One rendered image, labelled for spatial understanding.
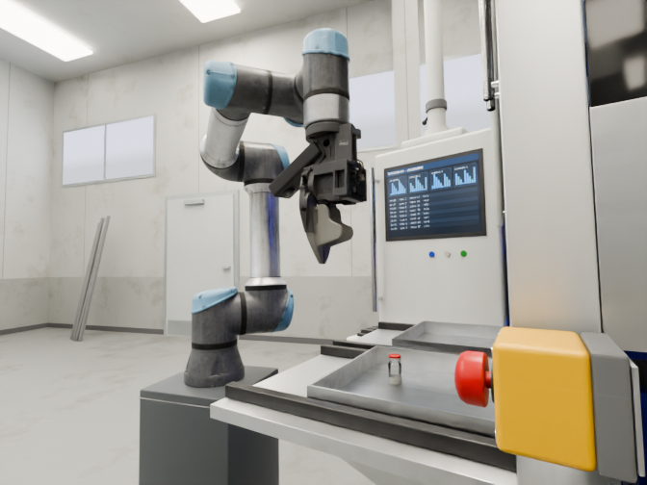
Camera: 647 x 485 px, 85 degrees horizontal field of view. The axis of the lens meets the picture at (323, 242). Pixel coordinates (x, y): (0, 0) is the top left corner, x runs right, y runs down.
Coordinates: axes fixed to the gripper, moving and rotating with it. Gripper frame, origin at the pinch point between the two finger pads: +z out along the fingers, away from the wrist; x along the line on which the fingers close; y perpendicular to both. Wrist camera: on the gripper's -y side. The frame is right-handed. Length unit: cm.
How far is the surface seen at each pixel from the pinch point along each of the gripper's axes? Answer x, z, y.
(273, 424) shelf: -11.0, 22.1, -0.5
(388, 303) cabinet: 92, 19, -23
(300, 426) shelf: -10.4, 21.7, 3.4
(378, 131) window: 371, -166, -134
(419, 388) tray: 9.3, 21.5, 12.9
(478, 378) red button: -20.0, 9.6, 25.7
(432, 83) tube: 94, -71, -2
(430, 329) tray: 54, 20, 4
